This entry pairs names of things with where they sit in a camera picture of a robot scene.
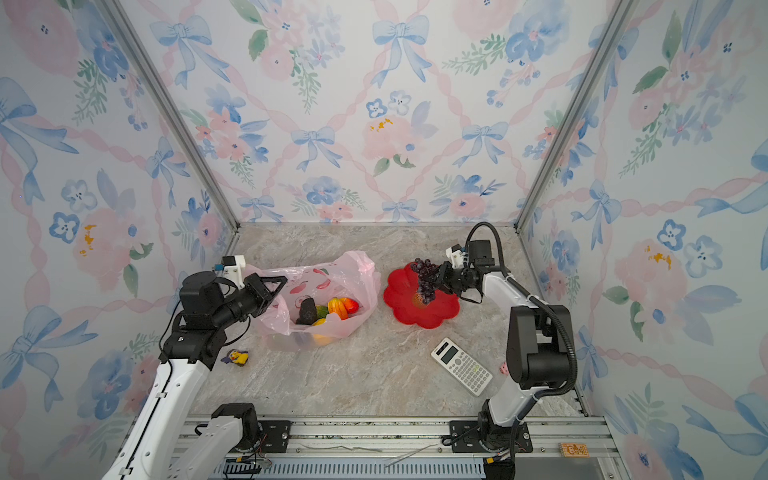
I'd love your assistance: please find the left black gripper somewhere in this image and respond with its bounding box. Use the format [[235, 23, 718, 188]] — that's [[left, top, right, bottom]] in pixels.
[[213, 274, 286, 332]]

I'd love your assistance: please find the dark purple grape bunch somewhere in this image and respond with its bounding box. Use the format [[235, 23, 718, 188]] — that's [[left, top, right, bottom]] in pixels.
[[410, 258, 443, 305]]

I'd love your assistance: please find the pink plastic bag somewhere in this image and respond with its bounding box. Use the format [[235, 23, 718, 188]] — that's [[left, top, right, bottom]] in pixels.
[[244, 251, 381, 352]]

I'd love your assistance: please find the dark avocado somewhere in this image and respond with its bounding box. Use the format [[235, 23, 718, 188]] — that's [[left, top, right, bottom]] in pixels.
[[296, 297, 318, 326]]

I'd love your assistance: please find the orange red chili pepper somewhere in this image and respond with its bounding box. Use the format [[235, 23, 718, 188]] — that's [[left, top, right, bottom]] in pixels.
[[327, 298, 348, 320]]

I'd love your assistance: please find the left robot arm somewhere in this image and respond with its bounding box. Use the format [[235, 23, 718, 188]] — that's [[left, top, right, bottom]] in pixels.
[[105, 271, 287, 479]]

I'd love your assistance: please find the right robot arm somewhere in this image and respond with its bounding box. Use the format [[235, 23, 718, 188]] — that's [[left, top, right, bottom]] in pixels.
[[437, 240, 578, 450]]

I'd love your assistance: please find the red flower-shaped plate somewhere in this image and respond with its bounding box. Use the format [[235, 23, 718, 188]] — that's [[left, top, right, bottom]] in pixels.
[[383, 264, 460, 329]]

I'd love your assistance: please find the small yellow blue toy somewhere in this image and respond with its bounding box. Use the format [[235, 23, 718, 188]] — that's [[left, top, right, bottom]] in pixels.
[[220, 349, 249, 366]]

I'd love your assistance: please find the white scientific calculator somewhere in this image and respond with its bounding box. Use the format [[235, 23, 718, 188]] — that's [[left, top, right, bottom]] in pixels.
[[431, 338, 493, 397]]

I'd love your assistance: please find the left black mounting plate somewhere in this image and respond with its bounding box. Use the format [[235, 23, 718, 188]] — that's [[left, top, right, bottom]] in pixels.
[[255, 420, 292, 454]]

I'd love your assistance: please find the black mounting plate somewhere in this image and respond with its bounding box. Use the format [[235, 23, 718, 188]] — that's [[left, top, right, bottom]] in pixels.
[[255, 420, 292, 454], [441, 420, 534, 454]]

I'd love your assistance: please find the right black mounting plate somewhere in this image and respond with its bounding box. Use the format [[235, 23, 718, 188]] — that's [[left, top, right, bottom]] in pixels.
[[441, 420, 534, 454]]

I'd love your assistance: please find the small wooden block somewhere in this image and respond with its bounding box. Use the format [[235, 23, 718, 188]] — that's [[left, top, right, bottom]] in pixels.
[[560, 443, 590, 458]]

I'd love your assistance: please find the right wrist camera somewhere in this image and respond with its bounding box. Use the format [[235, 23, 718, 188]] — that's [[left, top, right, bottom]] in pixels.
[[446, 244, 469, 270]]

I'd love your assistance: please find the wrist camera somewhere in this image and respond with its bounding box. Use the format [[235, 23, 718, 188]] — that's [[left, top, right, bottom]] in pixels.
[[214, 255, 247, 288], [446, 244, 469, 270]]

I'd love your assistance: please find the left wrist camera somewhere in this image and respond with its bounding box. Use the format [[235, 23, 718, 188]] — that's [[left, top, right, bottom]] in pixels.
[[214, 255, 247, 288]]

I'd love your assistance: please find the black corrugated cable conduit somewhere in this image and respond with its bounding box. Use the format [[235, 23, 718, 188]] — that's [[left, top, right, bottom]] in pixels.
[[464, 221, 579, 397]]

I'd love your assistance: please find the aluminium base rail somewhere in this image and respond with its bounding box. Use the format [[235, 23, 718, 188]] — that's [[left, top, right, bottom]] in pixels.
[[173, 416, 629, 479]]

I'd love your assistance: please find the left corner aluminium post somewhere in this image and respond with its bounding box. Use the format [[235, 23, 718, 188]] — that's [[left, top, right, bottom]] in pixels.
[[96, 0, 240, 232]]

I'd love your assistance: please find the corner aluminium post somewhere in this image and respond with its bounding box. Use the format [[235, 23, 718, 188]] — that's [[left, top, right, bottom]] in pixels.
[[96, 0, 240, 232], [514, 0, 637, 235]]

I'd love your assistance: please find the right corner aluminium post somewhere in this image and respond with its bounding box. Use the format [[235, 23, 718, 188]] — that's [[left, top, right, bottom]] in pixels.
[[514, 0, 637, 235]]

